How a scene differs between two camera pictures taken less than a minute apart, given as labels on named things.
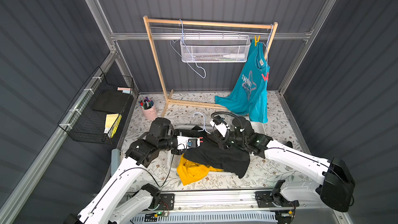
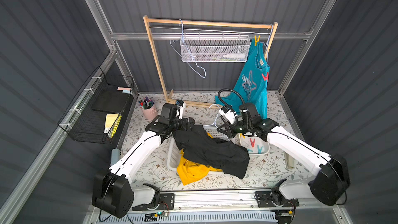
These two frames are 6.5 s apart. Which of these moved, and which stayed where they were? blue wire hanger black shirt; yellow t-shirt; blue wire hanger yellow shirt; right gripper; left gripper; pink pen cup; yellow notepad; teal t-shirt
Moved: blue wire hanger black shirt; left gripper; right gripper
Stayed: blue wire hanger yellow shirt; teal t-shirt; pink pen cup; yellow t-shirt; yellow notepad
